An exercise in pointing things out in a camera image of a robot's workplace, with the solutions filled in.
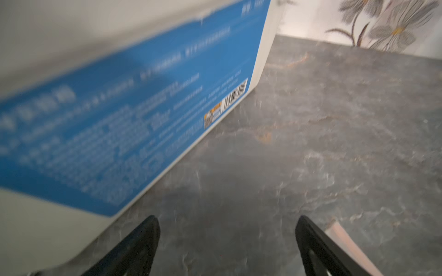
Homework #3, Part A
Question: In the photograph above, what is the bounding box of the blue lid storage box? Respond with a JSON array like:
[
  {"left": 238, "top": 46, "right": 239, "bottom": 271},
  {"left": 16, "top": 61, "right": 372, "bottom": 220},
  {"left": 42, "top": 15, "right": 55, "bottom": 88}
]
[{"left": 1, "top": 1, "right": 284, "bottom": 276}]

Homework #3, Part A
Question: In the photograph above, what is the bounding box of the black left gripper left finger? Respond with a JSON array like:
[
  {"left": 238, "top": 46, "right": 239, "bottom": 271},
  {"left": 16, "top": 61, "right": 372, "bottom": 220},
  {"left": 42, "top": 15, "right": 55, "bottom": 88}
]
[{"left": 83, "top": 216, "right": 161, "bottom": 276}]

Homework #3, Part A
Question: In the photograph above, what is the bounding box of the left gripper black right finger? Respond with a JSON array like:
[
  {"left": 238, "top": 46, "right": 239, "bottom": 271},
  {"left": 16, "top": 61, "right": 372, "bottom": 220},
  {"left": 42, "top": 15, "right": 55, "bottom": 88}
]
[{"left": 295, "top": 215, "right": 369, "bottom": 276}]

